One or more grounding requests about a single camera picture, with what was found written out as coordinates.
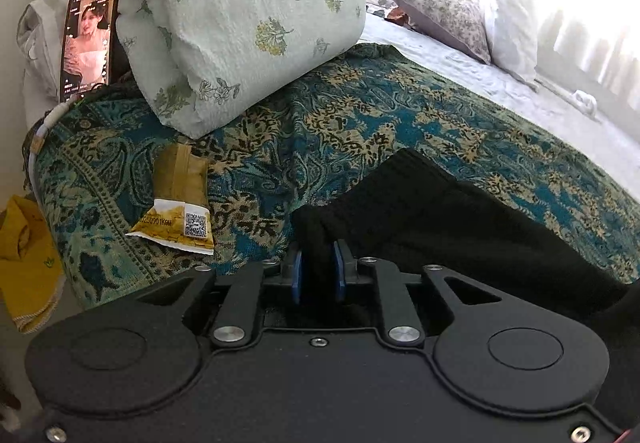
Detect grey white cloth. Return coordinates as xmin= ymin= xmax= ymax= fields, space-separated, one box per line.
xmin=16 ymin=0 xmax=77 ymax=125

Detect smartphone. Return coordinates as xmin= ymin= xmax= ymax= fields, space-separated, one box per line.
xmin=59 ymin=0 xmax=122 ymax=104

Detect black pants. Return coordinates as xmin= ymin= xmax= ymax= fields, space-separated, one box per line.
xmin=291 ymin=148 xmax=640 ymax=340

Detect reddish floral pillow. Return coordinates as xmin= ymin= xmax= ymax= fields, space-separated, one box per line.
xmin=365 ymin=0 xmax=419 ymax=30

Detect teal patterned blanket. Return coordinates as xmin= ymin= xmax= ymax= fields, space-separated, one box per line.
xmin=25 ymin=42 xmax=640 ymax=312

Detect white cable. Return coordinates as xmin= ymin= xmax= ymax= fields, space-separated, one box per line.
xmin=22 ymin=100 xmax=69 ymax=195

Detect white pillow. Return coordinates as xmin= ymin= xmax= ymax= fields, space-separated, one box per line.
xmin=479 ymin=0 xmax=542 ymax=85

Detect small rolled white cloth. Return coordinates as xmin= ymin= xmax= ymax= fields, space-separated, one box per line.
xmin=571 ymin=90 xmax=599 ymax=117

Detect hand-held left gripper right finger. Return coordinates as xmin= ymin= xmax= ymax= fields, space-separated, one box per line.
xmin=332 ymin=239 xmax=503 ymax=350

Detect yellow snack packet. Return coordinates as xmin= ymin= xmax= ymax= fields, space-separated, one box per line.
xmin=125 ymin=143 xmax=216 ymax=255

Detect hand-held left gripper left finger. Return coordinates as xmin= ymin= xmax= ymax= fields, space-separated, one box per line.
xmin=134 ymin=243 xmax=304 ymax=350

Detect pale green floral quilt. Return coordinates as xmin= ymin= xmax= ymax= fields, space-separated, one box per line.
xmin=86 ymin=0 xmax=369 ymax=140

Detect yellow cloth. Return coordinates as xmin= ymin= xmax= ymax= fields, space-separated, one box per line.
xmin=0 ymin=196 xmax=64 ymax=335

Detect grey floral pillow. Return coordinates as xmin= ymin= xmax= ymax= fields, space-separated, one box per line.
xmin=387 ymin=0 xmax=494 ymax=65

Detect white bed sheet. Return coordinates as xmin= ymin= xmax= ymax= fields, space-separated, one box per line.
xmin=357 ymin=0 xmax=640 ymax=204

